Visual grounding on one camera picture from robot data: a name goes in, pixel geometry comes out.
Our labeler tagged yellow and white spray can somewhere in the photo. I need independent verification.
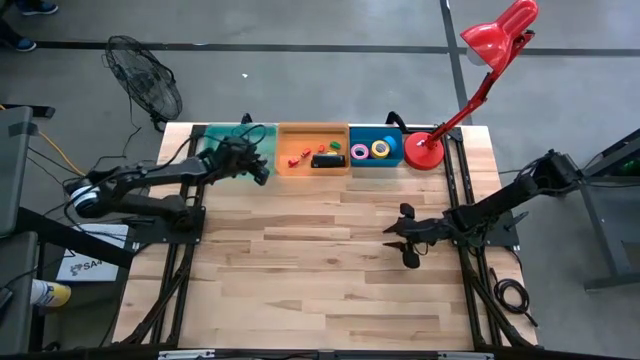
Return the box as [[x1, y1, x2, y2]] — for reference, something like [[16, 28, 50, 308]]
[[29, 278, 72, 308]]

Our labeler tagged yellow extension cable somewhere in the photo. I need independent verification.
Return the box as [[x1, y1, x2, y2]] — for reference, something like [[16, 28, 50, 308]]
[[0, 102, 86, 177]]

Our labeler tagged red desk lamp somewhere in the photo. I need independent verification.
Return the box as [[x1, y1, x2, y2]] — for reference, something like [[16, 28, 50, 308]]
[[402, 0, 540, 172]]

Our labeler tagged black floor fan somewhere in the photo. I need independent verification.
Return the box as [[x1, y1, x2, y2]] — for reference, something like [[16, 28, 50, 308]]
[[103, 34, 184, 132]]

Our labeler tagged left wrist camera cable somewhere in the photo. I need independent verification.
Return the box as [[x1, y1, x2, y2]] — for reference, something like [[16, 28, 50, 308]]
[[219, 123, 269, 151]]

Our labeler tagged blue plastic bin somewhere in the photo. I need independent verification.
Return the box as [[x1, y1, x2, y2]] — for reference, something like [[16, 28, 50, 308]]
[[348, 125, 405, 168]]

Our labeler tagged coiled black cable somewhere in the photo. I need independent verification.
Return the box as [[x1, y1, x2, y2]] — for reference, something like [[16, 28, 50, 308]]
[[492, 267, 540, 329]]

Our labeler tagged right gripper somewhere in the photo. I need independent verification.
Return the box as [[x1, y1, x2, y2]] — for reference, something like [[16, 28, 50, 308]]
[[382, 202, 455, 270]]

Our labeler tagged teal plastic bin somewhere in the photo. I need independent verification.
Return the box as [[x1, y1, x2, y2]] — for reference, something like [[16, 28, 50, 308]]
[[202, 123, 279, 179]]

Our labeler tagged black metal strut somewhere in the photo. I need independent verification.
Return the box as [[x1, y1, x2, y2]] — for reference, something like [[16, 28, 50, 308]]
[[17, 207, 139, 269]]

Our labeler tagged orange plastic bin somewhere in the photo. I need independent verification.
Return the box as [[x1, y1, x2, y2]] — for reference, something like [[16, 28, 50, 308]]
[[275, 122, 351, 177]]

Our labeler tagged grey cart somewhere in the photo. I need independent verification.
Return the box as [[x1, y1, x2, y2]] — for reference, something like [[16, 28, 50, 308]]
[[0, 103, 56, 356]]

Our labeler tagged person's foot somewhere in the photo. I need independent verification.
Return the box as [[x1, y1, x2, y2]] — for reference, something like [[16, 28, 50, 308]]
[[0, 19, 38, 53], [14, 0, 60, 16]]

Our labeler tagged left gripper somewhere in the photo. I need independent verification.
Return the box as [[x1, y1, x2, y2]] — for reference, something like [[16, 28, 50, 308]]
[[209, 137, 272, 187]]

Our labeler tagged white paper sign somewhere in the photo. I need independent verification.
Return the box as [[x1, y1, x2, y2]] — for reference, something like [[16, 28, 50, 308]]
[[55, 223, 130, 283]]

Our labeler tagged dark grey desk frame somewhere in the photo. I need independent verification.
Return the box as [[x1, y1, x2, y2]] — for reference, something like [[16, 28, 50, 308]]
[[552, 127, 640, 291]]

